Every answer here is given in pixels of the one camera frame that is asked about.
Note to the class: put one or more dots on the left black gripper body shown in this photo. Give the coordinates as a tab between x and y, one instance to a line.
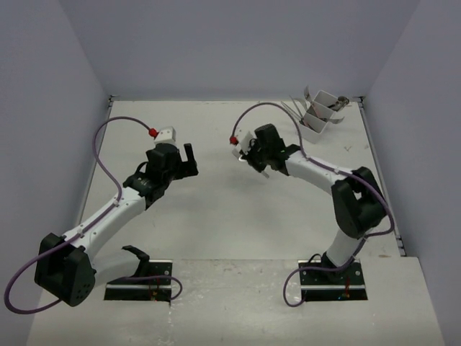
174	173

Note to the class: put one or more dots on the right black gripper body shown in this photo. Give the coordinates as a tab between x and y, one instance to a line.
258	156

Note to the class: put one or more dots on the green handled knife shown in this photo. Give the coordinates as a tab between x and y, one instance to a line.
284	104

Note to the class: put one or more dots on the black handled knife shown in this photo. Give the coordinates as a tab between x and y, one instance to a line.
298	107

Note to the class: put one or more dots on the black handled fork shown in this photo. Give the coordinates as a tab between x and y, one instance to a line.
303	102

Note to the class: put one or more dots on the black handled spoon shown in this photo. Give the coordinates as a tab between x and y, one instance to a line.
340	103

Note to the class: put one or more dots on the pink handled knife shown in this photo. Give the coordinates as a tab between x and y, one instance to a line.
297	115

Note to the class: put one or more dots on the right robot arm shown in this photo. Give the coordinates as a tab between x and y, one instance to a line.
357	200

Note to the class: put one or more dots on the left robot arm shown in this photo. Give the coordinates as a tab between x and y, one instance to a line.
69	266

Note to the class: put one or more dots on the white divided utensil container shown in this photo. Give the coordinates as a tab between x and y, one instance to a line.
316	127

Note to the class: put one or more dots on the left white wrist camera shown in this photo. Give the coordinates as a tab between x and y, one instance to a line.
166	135

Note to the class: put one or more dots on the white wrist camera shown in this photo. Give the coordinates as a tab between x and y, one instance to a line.
166	135
241	143

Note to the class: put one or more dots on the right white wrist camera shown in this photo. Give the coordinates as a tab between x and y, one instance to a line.
241	143

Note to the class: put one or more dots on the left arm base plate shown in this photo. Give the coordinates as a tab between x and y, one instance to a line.
158	289

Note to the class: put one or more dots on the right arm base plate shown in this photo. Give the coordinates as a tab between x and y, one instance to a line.
348	285

